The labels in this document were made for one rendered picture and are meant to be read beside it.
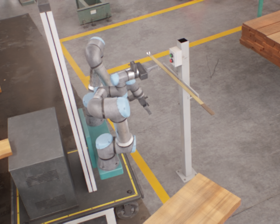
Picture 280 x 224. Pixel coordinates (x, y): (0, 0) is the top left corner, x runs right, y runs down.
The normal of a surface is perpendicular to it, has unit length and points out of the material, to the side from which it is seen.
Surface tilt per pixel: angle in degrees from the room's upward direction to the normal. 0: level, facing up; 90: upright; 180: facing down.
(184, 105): 90
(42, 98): 0
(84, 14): 90
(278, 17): 0
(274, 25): 0
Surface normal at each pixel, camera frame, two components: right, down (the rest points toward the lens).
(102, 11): 0.43, 0.51
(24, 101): -0.09, -0.79
